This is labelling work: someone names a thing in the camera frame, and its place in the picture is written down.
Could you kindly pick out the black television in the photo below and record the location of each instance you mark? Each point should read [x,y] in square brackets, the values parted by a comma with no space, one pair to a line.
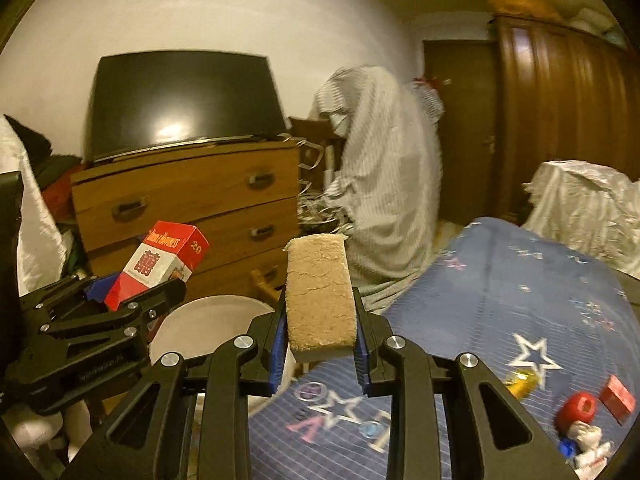
[180,100]

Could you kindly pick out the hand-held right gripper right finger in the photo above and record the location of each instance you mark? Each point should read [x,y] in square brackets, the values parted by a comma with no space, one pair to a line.
[362,355]

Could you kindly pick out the wooden chair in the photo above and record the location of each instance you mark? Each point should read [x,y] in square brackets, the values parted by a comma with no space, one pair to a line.
[310,132]

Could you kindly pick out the white fluffy sock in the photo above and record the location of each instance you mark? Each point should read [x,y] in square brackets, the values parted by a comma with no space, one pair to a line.
[589,435]

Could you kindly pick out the blue bottle cap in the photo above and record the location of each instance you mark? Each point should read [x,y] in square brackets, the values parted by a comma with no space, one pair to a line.
[567,449]

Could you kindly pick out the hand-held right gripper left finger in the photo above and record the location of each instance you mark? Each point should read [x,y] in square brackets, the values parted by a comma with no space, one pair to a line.
[274,355]

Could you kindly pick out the brown wooden wardrobe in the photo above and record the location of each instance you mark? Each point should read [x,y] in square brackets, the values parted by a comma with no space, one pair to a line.
[565,110]

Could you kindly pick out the red apple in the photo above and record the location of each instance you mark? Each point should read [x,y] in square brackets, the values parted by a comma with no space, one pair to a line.
[579,407]

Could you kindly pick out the blue star print bedsheet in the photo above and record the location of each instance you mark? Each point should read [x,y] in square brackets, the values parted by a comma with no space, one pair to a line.
[475,310]

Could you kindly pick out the tan sponge block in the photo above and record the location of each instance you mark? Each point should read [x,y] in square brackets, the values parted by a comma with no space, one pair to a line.
[320,295]

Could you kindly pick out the orange storage bag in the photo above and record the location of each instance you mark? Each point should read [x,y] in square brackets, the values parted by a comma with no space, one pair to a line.
[525,2]

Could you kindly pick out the red hanger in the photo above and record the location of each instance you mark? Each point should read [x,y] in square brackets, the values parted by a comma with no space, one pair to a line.
[426,82]

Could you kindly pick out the white plastic bin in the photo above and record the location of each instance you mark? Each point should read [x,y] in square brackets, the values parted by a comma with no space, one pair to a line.
[210,320]

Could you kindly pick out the pale blue bedding bag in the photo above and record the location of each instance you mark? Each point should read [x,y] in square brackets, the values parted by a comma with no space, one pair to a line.
[616,37]

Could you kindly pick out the striped cloth cover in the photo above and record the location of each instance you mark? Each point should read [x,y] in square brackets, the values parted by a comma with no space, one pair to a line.
[385,170]

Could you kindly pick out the yellow wrapper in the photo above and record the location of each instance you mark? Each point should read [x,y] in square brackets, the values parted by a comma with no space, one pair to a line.
[521,382]

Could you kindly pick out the red pink carton box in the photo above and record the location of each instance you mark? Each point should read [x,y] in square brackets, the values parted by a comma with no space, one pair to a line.
[616,397]

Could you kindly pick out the white bedding bag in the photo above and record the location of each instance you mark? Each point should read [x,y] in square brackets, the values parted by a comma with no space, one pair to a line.
[592,20]

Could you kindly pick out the dark grey blanket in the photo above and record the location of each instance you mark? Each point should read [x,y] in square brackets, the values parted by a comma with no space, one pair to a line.
[631,287]

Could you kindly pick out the pile of clothes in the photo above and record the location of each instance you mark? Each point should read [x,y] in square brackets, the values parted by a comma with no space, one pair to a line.
[52,180]

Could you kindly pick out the red white cigarette box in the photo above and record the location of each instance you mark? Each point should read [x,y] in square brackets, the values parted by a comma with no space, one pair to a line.
[160,255]

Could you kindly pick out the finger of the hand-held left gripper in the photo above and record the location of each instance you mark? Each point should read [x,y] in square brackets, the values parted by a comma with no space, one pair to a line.
[60,297]
[125,317]

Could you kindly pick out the white satin cloth cover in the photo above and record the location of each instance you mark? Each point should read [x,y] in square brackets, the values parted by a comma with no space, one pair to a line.
[585,210]

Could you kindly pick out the dark wooden door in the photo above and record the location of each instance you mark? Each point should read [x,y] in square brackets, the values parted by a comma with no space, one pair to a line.
[460,125]

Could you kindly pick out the wooden dresser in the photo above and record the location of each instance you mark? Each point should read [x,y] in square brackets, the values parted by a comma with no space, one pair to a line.
[200,200]

